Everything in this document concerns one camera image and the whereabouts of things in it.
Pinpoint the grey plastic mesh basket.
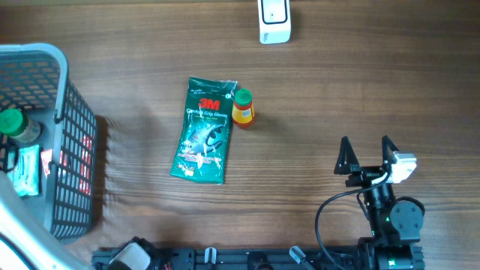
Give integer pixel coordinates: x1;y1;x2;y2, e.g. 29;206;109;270
1;43;98;244

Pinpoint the red sauce bottle green cap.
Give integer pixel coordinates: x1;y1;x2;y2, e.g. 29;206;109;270
232;88;255;128

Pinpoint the black right camera cable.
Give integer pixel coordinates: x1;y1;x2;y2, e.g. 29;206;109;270
314;170;392;270

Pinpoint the light green tissue packet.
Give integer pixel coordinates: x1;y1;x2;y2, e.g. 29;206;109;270
7;145;40;197

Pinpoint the white barcode scanner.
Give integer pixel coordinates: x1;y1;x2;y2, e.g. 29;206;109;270
257;0;292;45

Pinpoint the red white small packet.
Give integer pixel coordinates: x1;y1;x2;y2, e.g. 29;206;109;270
40;148;53;177

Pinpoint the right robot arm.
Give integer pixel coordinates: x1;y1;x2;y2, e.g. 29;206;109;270
334;136;425;270

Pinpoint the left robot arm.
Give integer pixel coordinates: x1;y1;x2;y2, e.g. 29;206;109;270
1;172;94;270

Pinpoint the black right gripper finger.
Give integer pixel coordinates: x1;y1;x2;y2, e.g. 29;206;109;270
334;136;360;175
382;136;398;164

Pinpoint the green lid glass jar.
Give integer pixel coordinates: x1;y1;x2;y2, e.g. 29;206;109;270
1;109;41;143

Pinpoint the green 3M gloves packet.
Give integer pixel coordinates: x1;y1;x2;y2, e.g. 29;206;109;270
170;76;238;185

